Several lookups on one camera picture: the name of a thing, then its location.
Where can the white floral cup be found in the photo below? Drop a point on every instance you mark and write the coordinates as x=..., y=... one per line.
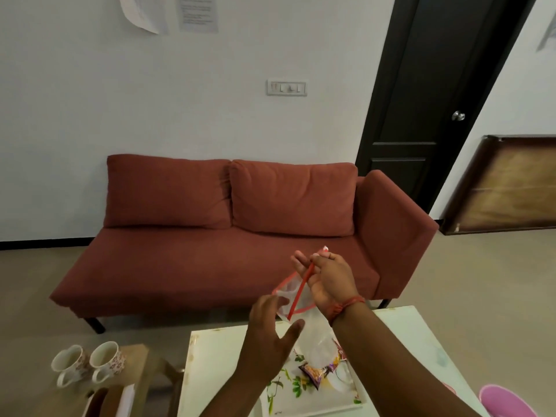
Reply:
x=106, y=360
x=69, y=364

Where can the white floral tray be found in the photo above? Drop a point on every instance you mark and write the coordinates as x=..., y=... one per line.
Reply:
x=295, y=399

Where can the curled white paper sheet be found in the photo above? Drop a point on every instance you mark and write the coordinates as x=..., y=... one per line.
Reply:
x=145, y=12

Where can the clear zip bag red seal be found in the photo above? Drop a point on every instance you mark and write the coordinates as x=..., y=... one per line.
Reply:
x=315, y=338

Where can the wooden side stool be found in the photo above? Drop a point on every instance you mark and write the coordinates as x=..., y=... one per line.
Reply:
x=147, y=373

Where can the person's right hand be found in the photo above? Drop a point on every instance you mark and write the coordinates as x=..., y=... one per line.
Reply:
x=332, y=286

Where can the person's left thumb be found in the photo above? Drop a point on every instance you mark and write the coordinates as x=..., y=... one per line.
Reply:
x=293, y=336

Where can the purple snack packet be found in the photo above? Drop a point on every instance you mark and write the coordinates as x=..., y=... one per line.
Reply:
x=336, y=358

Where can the person's left forearm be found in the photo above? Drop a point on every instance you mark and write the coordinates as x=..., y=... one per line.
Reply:
x=236, y=399

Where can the red sofa back cushion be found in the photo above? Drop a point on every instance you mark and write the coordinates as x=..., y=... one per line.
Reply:
x=167, y=191
x=293, y=197

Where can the orange snack packet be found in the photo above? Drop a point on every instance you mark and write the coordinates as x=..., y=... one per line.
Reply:
x=315, y=374

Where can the person's right forearm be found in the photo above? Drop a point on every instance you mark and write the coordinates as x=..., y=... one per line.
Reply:
x=391, y=364

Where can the person's right fingers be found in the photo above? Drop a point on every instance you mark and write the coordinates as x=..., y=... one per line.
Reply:
x=319, y=262

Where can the white wall switch plate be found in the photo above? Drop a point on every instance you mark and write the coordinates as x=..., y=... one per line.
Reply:
x=286, y=88

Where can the red thread wrist band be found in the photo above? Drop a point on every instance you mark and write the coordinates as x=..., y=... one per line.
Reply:
x=343, y=307

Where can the black door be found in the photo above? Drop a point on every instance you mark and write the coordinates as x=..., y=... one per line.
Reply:
x=430, y=82

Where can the silver door knob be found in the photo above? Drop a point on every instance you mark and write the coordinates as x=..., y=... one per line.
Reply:
x=458, y=115

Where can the pink plastic object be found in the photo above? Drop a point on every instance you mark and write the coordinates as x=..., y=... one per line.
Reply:
x=501, y=401

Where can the flat printed paper sheet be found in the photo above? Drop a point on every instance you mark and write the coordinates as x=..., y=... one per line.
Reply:
x=198, y=12

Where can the dark framed wooden board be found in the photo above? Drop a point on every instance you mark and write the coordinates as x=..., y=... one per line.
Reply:
x=508, y=186

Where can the red fabric sofa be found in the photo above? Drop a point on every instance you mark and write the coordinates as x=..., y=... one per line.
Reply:
x=195, y=264

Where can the person's left hand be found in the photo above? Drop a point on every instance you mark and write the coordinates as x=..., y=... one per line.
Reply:
x=260, y=343

